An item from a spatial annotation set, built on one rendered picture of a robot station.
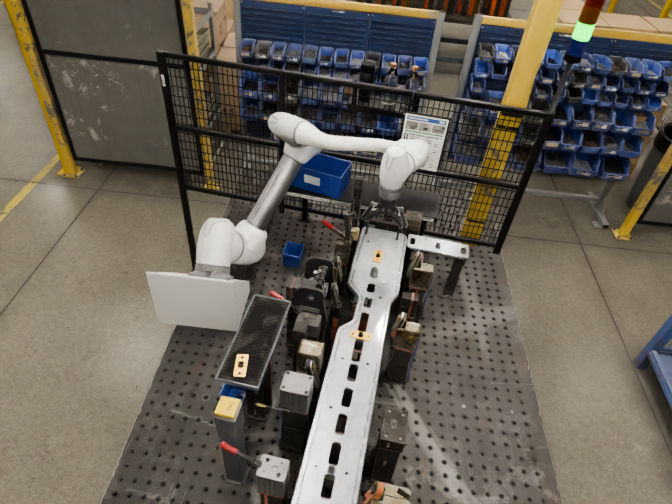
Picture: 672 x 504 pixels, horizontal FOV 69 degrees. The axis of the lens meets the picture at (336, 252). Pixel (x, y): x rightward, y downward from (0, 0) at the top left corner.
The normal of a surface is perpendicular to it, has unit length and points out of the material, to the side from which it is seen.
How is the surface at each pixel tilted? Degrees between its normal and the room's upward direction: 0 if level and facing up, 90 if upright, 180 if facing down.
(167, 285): 90
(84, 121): 91
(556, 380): 0
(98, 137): 91
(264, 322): 0
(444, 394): 0
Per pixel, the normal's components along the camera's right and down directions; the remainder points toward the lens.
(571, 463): 0.07, -0.74
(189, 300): -0.08, 0.66
